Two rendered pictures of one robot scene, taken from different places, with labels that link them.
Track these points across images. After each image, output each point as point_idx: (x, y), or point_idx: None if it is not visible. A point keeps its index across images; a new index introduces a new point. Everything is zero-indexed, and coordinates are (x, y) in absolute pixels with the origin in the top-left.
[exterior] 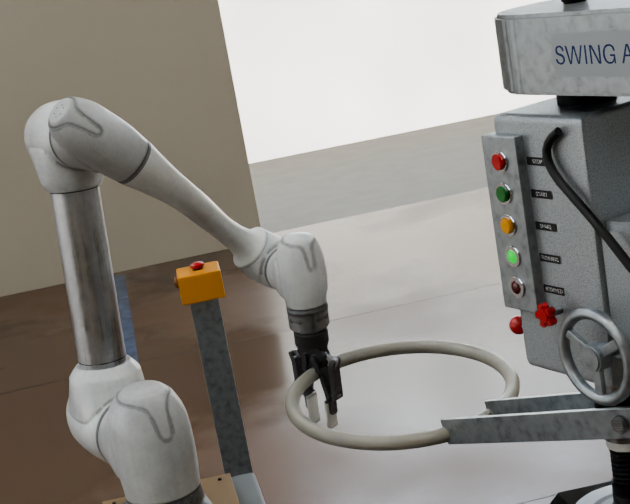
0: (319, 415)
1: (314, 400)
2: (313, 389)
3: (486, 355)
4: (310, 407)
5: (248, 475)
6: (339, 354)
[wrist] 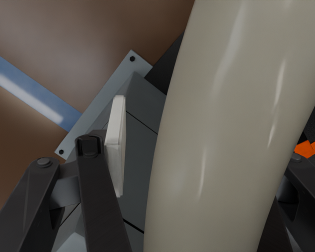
0: (124, 104)
1: (122, 149)
2: (96, 146)
3: None
4: (124, 164)
5: (82, 249)
6: (287, 34)
